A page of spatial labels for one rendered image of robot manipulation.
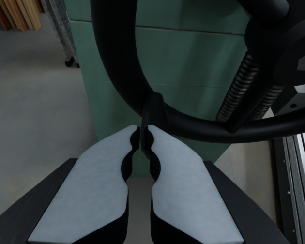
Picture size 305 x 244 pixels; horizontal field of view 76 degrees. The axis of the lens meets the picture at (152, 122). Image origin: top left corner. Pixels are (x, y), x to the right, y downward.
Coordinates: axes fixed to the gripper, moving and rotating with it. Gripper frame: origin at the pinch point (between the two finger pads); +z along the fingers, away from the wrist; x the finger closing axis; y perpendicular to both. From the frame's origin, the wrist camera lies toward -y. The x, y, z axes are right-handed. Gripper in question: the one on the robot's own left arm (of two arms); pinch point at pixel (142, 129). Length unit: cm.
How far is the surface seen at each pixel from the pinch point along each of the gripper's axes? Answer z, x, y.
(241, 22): 23.4, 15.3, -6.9
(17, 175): 55, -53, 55
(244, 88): 13.4, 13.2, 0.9
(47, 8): 104, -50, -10
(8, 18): 147, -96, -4
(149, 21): 23.2, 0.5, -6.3
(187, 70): 27.9, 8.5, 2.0
